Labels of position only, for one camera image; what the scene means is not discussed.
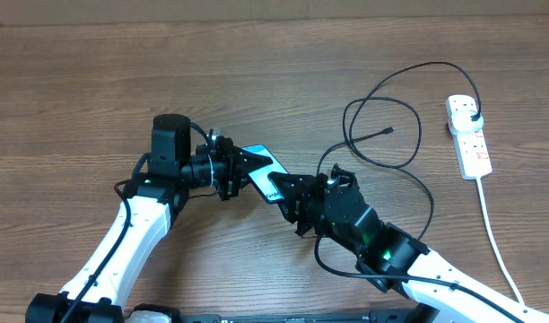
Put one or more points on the white power strip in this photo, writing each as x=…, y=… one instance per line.
x=472, y=154

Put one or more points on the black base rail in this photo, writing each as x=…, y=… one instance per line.
x=374, y=316

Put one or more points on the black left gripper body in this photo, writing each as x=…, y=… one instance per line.
x=228, y=182

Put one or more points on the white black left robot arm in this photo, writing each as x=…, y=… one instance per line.
x=151, y=200

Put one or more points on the white charger plug adapter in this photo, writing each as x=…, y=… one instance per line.
x=462, y=123

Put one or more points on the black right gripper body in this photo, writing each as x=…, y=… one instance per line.
x=313, y=212

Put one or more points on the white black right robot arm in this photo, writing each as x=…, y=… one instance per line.
x=388, y=257

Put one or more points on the Samsung Galaxy smartphone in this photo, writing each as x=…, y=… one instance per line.
x=259, y=178

